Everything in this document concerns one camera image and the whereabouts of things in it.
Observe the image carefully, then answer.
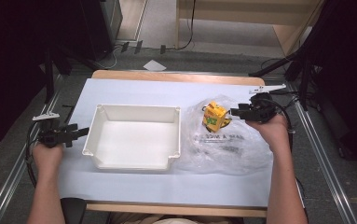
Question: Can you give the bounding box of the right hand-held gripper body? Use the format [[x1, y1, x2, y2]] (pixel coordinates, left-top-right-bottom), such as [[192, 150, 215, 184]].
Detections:
[[237, 83, 288, 124]]

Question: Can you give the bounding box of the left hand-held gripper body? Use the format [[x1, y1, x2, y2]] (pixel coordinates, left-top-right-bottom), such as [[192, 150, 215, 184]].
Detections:
[[32, 112, 79, 149]]

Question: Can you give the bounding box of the yellow carton box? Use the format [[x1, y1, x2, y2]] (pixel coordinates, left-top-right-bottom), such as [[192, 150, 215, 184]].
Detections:
[[201, 101, 232, 133]]

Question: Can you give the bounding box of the clear plastic bag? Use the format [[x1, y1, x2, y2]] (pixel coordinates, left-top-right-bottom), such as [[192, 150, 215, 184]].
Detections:
[[175, 94, 275, 176]]

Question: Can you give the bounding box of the person's left hand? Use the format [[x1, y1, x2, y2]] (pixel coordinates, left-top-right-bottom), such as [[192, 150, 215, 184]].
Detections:
[[31, 140, 65, 177]]

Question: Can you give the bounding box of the person's right hand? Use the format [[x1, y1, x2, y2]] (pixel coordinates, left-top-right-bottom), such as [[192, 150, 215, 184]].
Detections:
[[245, 113, 290, 154]]

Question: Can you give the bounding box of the white plastic tray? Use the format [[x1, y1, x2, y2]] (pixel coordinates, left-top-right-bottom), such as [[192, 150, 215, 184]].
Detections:
[[81, 104, 182, 172]]

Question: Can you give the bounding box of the black metal stand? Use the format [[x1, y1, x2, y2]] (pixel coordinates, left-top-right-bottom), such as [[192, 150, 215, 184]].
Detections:
[[41, 46, 75, 105], [248, 0, 333, 112]]

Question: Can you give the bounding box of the pale blue table mat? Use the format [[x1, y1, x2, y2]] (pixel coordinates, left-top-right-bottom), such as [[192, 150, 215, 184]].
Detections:
[[57, 77, 274, 208]]

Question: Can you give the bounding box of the light wooden furniture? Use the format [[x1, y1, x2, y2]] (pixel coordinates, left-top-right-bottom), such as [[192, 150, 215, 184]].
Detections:
[[174, 0, 327, 58]]

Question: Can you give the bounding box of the white paper sheet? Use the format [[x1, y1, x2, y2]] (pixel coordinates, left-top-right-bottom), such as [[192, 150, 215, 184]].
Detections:
[[142, 59, 168, 72]]

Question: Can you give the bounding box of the black cabinet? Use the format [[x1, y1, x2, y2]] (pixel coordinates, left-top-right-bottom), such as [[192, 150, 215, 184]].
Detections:
[[42, 0, 124, 63]]

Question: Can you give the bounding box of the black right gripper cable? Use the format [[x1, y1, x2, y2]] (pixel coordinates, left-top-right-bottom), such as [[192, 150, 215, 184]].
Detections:
[[265, 97, 295, 153]]

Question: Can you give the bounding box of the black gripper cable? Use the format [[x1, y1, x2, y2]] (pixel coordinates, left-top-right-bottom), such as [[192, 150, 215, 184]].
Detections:
[[24, 120, 42, 189], [265, 97, 295, 153]]

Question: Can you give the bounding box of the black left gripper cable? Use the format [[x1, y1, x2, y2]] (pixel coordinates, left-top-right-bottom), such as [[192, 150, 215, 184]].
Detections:
[[24, 120, 42, 189]]

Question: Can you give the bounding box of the metal floor rail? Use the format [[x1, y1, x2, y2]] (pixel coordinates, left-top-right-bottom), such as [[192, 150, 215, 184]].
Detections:
[[291, 92, 357, 224], [0, 74, 64, 224]]

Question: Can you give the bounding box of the black hanging cable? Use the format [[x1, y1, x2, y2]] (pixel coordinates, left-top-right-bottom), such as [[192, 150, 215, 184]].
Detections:
[[175, 0, 198, 51]]

